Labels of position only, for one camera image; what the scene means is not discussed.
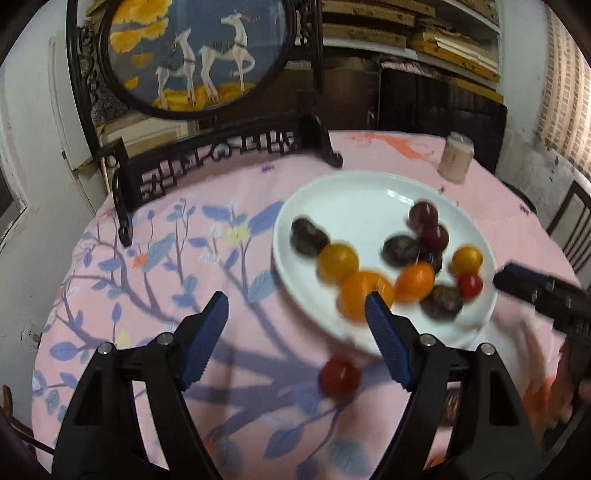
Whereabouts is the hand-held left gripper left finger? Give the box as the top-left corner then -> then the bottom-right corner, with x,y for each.
52,291 -> 230,480

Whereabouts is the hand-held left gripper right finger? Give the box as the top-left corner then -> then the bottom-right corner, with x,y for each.
365,292 -> 541,480

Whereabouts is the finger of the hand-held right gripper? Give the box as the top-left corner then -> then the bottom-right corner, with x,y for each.
492,262 -> 555,305

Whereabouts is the red cherry tomato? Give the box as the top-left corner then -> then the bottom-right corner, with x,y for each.
457,271 -> 484,299
320,355 -> 362,398

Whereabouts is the yellow-orange round fruit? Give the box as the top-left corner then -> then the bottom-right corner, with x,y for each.
317,243 -> 360,284
450,246 -> 484,276

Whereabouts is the large orange mandarin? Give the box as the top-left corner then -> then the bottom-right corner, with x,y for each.
337,271 -> 396,322

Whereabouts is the small orange tangerine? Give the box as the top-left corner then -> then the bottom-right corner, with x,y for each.
394,261 -> 436,304

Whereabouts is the dark brown water chestnut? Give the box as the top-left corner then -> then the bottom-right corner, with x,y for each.
290,218 -> 331,257
420,285 -> 464,321
382,234 -> 420,267

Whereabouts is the dark purple plum with stem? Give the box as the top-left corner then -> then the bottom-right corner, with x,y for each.
418,249 -> 444,273

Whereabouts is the white oval plate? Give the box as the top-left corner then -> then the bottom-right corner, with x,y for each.
272,170 -> 499,356

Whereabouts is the pink printed tablecloth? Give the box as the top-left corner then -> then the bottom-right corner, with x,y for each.
31,130 -> 585,480

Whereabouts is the dark wooden chair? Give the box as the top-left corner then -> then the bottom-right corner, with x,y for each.
547,180 -> 591,273

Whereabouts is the beige small bottle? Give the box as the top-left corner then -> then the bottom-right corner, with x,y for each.
438,131 -> 476,184

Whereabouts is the shelf with stacked books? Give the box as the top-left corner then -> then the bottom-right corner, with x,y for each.
318,0 -> 502,84

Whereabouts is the round deer painting table screen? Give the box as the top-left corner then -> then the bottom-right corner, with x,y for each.
66,0 -> 345,247

